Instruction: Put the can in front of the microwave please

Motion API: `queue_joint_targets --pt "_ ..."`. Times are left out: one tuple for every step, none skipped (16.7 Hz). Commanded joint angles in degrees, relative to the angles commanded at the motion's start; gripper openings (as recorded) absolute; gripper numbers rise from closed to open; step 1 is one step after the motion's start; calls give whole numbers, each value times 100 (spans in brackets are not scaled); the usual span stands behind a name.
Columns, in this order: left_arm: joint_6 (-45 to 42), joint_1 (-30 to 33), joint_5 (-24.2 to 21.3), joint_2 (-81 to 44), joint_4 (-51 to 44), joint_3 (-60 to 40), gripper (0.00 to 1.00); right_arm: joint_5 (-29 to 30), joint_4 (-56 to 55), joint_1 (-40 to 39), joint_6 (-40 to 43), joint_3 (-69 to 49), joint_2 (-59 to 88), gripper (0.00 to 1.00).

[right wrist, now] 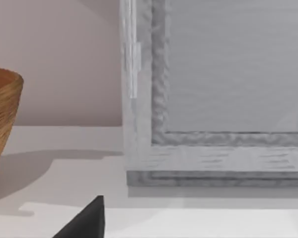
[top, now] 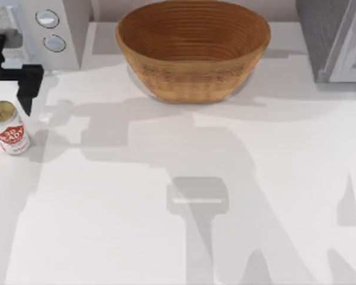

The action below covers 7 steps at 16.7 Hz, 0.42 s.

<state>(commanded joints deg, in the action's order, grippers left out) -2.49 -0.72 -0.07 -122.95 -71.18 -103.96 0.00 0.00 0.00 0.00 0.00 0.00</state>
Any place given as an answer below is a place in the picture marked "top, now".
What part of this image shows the red and white can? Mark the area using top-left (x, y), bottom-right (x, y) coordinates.
top-left (0, 100), bottom-right (31, 156)

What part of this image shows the pale cabinet door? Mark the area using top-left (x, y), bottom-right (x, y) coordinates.
top-left (323, 0), bottom-right (356, 83)

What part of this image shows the brown woven basket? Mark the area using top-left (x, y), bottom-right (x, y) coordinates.
top-left (115, 0), bottom-right (272, 104)

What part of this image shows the round microwave knob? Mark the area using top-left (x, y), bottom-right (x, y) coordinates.
top-left (34, 9), bottom-right (61, 30)
top-left (43, 33), bottom-right (68, 53)

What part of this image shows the grey cabinet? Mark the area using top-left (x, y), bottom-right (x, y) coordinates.
top-left (295, 0), bottom-right (356, 84)

